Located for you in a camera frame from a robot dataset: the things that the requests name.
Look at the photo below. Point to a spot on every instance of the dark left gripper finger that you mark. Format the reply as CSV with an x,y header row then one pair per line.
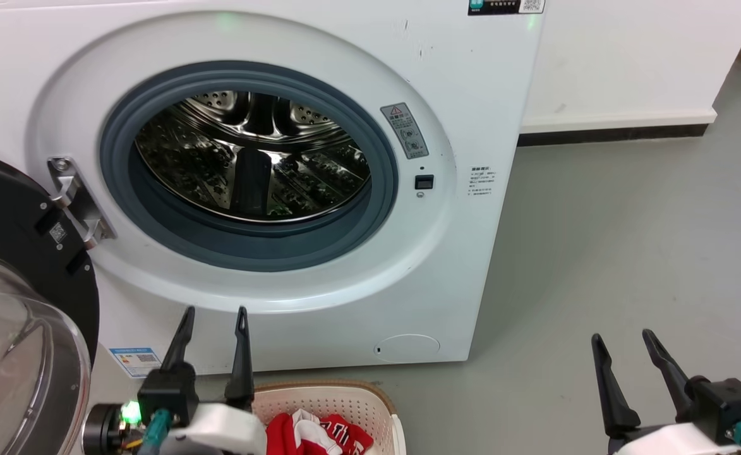
x,y
240,366
179,344

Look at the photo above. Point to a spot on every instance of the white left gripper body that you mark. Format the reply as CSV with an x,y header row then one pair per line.
x,y
228,433

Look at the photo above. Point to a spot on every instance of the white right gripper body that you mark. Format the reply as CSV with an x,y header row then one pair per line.
x,y
680,441

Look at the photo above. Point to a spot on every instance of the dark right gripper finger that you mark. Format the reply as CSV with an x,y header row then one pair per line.
x,y
613,398
667,373

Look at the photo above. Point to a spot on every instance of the grey white garment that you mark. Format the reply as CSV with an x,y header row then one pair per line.
x,y
310,436

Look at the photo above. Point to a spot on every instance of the red jersey garment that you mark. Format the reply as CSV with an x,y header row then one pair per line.
x,y
345,436

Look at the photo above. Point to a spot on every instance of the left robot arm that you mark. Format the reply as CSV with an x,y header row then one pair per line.
x,y
102,430

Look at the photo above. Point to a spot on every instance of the cream perforated laundry basket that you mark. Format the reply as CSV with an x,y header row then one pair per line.
x,y
351,399

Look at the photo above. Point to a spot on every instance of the stainless steel washing machine drum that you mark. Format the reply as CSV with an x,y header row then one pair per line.
x,y
187,164

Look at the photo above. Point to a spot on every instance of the black glass washer door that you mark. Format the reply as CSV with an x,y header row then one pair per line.
x,y
4,208

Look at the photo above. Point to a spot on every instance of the blue energy label sticker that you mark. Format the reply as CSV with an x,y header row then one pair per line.
x,y
135,361

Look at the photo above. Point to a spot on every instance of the grey rubber door gasket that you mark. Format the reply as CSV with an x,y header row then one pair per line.
x,y
174,240

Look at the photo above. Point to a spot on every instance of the small QR code sticker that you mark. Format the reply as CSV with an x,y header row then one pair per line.
x,y
58,232

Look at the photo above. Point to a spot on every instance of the round white filter cover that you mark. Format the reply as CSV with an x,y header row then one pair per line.
x,y
407,348

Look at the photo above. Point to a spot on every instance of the silver metal door hinge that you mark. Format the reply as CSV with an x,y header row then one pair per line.
x,y
76,202

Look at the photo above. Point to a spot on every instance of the white front-load washing machine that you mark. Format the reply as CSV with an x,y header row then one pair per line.
x,y
458,265

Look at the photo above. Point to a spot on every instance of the small white text sticker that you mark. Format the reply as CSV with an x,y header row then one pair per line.
x,y
482,181

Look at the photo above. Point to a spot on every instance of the black door latch slot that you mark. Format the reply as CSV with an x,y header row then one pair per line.
x,y
424,182

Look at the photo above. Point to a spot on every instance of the grey warning label sticker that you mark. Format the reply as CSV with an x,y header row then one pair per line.
x,y
405,131

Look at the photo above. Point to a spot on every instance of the black panel sticker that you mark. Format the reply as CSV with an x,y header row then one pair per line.
x,y
503,6

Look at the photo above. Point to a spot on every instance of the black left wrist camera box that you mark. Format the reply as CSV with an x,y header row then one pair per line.
x,y
168,392

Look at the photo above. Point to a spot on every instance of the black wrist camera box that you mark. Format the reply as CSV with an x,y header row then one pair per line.
x,y
168,392
727,407

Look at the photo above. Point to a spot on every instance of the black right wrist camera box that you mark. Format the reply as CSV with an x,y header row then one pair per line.
x,y
727,407

